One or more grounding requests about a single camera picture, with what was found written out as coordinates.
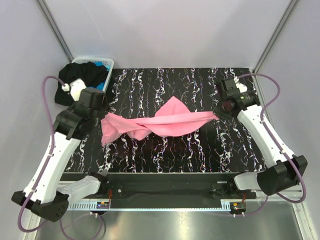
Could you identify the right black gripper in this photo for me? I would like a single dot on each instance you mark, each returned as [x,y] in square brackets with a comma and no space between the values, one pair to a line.
[217,109]

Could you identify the orange connector box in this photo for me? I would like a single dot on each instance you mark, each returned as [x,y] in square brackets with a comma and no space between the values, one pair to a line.
[237,206]
[103,204]

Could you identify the pink t shirt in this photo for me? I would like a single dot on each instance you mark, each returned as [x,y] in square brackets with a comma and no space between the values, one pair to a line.
[173,119]

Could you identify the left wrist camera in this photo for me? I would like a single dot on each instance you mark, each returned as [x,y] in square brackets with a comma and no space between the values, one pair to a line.
[93,98]

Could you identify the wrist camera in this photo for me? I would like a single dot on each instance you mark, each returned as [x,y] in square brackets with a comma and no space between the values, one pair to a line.
[227,87]
[93,98]

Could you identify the white plastic laundry basket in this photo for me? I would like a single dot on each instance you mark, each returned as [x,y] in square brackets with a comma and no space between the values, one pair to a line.
[99,61]

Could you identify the blue t shirt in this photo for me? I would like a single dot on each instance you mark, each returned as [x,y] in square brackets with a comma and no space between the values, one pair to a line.
[101,85]

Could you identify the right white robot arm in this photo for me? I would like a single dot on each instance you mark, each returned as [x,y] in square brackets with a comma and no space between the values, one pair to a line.
[284,169]

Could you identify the left orange connector box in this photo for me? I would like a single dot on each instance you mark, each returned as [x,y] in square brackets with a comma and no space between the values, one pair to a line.
[103,204]

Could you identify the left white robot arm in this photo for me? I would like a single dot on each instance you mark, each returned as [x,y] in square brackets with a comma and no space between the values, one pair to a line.
[42,196]

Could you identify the right orange connector box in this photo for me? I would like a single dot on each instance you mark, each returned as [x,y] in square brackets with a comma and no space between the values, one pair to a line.
[237,206]

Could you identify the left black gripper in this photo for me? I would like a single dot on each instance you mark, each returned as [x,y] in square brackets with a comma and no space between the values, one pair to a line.
[100,116]

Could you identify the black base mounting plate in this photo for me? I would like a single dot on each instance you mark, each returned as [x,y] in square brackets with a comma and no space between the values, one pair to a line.
[166,191]

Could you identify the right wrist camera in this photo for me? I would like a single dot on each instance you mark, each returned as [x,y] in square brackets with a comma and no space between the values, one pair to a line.
[227,87]

